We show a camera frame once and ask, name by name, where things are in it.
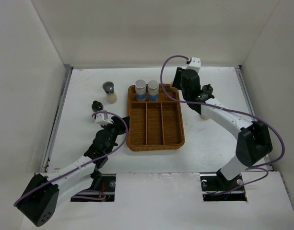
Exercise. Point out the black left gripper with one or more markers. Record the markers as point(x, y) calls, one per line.
point(119, 124)

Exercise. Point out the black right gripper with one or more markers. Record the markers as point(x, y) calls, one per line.
point(177, 78)

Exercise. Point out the blue label jar silver lid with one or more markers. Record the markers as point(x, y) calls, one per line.
point(153, 90)
point(140, 90)

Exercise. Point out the black knob grinder bottle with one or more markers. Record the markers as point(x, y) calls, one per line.
point(97, 106)
point(207, 89)

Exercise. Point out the grey dome cap shaker bottle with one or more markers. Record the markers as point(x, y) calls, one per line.
point(109, 89)

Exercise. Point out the yellow cap spice bottle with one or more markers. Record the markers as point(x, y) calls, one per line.
point(204, 117)

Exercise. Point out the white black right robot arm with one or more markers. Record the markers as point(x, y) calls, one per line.
point(253, 138)

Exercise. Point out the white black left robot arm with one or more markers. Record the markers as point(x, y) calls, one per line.
point(44, 193)

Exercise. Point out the brown wicker divided basket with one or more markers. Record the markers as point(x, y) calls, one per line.
point(154, 125)

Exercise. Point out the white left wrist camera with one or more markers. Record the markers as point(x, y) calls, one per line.
point(102, 119)

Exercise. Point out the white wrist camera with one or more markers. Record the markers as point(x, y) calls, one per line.
point(194, 63)
point(102, 119)

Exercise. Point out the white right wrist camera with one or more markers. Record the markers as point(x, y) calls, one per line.
point(194, 63)

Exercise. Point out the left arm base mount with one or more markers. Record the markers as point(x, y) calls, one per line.
point(102, 190)

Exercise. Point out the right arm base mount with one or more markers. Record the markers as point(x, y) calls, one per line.
point(213, 190)

